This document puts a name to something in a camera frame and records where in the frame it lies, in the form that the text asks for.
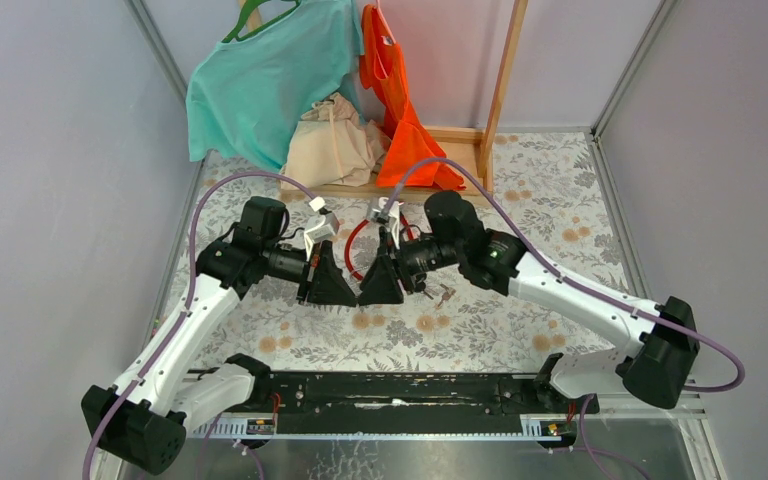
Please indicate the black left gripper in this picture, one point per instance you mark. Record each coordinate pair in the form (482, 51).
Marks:
(323, 281)

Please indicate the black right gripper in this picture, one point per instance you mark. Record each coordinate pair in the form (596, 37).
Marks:
(381, 285)

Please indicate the black headed key bunch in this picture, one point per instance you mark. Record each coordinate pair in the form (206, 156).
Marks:
(426, 290)

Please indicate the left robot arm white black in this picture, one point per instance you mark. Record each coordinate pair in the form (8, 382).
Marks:
(144, 417)

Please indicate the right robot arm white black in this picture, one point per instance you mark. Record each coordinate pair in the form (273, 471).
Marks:
(652, 347)

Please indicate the beige cloth bag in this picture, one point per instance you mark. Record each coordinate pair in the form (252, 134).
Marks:
(331, 145)

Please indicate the orange garment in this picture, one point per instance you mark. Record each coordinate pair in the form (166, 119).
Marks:
(382, 69)

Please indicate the wooden clothes rack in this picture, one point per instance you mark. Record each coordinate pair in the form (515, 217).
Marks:
(469, 148)

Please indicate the floral table mat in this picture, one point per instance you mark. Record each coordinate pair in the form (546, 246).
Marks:
(548, 186)

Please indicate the teal t-shirt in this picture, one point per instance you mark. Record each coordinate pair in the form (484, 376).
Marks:
(246, 98)

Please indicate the green clothes hanger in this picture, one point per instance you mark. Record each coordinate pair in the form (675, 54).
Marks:
(250, 20)

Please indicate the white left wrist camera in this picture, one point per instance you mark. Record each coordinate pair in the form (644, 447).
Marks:
(324, 225)

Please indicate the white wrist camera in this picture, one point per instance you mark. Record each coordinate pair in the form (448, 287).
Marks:
(386, 214)
(324, 225)

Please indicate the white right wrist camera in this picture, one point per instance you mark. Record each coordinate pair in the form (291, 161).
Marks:
(386, 214)

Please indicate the aluminium frame rail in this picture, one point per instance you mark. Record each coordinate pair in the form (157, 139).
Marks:
(539, 428)

